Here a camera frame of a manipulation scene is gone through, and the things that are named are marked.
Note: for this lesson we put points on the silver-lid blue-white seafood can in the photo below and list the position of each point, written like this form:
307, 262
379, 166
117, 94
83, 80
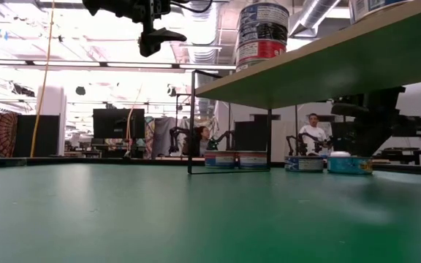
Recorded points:
303, 163

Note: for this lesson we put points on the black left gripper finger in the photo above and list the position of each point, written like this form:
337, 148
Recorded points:
159, 37

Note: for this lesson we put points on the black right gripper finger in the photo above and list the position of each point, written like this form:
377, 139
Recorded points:
349, 110

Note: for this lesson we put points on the white column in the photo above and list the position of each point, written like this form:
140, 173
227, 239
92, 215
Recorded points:
51, 106

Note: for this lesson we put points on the gold-lid blue salmon can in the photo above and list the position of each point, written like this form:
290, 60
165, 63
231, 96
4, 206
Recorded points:
219, 159
375, 7
252, 159

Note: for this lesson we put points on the wooden board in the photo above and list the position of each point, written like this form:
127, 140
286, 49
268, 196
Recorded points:
342, 65

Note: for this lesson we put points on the silver-lid teal seafood can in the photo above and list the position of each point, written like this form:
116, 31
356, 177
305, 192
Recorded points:
349, 165

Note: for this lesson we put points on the background black robot arm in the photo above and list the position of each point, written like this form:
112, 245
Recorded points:
294, 144
177, 140
221, 139

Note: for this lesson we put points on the silver ventilation duct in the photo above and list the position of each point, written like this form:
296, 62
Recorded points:
316, 14

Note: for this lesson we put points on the black partition panel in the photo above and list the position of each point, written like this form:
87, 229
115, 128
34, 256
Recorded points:
37, 135

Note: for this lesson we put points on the green table mat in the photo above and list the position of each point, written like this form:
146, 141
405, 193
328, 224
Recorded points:
196, 219

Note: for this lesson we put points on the black monitor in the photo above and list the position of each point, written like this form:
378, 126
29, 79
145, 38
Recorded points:
119, 123

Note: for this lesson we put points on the person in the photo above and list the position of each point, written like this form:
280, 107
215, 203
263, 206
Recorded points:
314, 135
203, 140

